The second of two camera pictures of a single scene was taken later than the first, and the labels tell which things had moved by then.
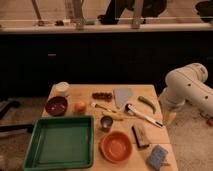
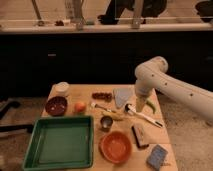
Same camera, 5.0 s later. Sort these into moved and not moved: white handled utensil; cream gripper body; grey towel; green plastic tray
Moved: cream gripper body
Not moved: white handled utensil; green plastic tray; grey towel
